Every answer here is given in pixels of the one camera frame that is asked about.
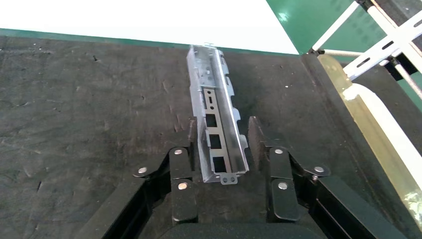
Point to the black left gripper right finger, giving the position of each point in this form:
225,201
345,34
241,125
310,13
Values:
280,165

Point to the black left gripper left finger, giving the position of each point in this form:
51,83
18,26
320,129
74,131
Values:
181,165

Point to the black container tray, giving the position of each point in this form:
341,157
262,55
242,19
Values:
82,115

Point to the grey slotted metal shelf rack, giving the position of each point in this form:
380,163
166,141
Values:
379,49

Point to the silver metal channel part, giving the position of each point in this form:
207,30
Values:
211,82

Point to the white tube folding cart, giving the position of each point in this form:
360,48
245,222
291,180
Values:
379,16

